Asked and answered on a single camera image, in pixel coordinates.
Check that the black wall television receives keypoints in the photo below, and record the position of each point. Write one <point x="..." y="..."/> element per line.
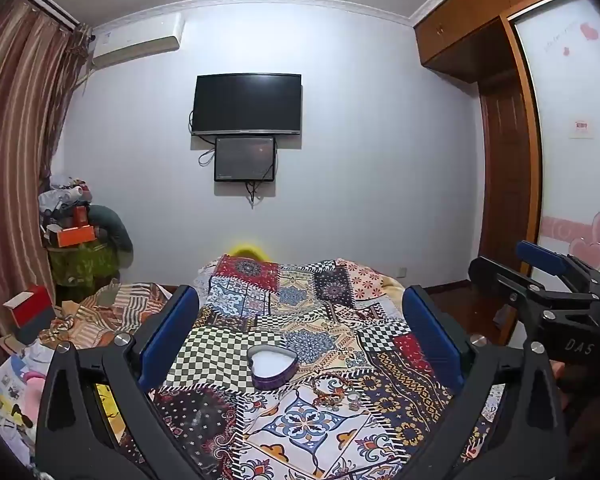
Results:
<point x="247" y="104"/>

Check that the striped orange cloth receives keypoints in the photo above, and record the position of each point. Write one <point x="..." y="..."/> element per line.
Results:
<point x="115" y="305"/>

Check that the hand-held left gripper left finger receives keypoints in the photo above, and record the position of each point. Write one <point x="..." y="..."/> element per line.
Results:
<point x="170" y="335"/>

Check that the small black wall monitor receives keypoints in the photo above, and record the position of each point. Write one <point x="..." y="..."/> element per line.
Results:
<point x="245" y="158"/>

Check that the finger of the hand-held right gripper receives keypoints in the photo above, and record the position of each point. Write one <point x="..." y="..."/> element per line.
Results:
<point x="500" y="280"/>
<point x="540" y="255"/>

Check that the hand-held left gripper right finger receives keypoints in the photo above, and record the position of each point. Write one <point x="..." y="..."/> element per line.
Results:
<point x="430" y="340"/>

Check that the white curtain rail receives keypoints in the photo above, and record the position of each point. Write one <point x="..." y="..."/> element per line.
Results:
<point x="50" y="2"/>

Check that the patchwork printed blanket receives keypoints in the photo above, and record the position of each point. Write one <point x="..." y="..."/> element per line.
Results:
<point x="300" y="310"/>

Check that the purple heart-shaped tin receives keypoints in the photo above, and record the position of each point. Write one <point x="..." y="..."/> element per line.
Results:
<point x="272" y="367"/>

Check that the pile of clutter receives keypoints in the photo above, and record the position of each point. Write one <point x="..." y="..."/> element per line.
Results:
<point x="65" y="197"/>

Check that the red and white box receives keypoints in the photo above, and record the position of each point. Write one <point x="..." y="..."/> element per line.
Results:
<point x="30" y="310"/>

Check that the orange box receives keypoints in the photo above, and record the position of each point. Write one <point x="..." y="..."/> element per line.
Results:
<point x="75" y="236"/>

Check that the scattered printed papers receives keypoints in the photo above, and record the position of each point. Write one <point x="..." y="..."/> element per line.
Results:
<point x="10" y="390"/>

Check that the dark grey cushion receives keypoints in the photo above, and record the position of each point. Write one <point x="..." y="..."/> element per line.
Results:
<point x="112" y="232"/>

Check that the brown wooden door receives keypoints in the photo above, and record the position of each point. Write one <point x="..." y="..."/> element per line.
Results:
<point x="505" y="175"/>

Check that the pink soft item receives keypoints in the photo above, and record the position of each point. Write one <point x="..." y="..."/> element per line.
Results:
<point x="35" y="390"/>

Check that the wooden wardrobe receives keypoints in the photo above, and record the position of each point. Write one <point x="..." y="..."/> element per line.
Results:
<point x="460" y="25"/>

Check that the striped brown curtain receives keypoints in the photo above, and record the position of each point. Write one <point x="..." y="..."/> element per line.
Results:
<point x="20" y="135"/>

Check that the cream bed sheet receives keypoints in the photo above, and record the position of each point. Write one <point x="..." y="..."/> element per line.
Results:
<point x="392" y="287"/>

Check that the white wardrobe door with hearts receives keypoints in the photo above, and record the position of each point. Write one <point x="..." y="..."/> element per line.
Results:
<point x="570" y="170"/>

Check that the yellow round object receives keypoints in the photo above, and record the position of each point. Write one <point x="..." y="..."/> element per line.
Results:
<point x="247" y="251"/>

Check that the white air conditioner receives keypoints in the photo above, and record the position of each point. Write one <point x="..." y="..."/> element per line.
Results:
<point x="135" y="40"/>

